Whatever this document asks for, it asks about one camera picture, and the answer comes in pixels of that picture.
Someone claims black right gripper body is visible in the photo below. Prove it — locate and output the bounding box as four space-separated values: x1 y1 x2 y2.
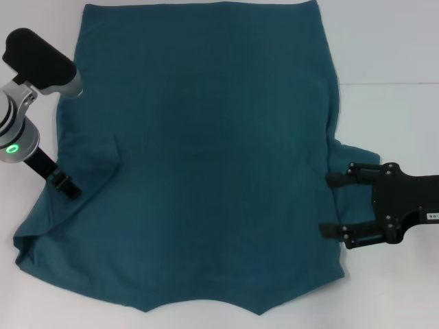
370 163 439 245

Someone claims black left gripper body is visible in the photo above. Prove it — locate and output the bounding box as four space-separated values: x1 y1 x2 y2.
24 147 62 183

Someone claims teal blue t-shirt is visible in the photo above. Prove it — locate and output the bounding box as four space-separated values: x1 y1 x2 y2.
12 1 381 313

